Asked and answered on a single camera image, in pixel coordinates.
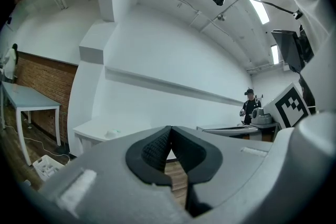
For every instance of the short ceiling light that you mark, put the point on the short ceiling light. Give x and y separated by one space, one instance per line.
274 54

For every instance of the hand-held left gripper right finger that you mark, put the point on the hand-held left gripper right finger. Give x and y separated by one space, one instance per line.
236 178

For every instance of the white plastic basket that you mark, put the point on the white plastic basket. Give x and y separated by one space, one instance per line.
48 168

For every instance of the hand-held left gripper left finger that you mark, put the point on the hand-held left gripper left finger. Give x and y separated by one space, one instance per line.
105 186

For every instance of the green soap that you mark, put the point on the green soap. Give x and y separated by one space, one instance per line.
116 131

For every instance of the long ceiling light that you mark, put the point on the long ceiling light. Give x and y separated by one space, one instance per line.
259 10

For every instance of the teal table with white frame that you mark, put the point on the teal table with white frame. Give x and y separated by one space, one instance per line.
26 98

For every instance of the person's right forearm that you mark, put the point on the person's right forearm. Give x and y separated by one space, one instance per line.
307 94

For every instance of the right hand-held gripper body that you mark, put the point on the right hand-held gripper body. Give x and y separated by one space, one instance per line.
291 107

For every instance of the white side desk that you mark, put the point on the white side desk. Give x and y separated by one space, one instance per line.
231 130

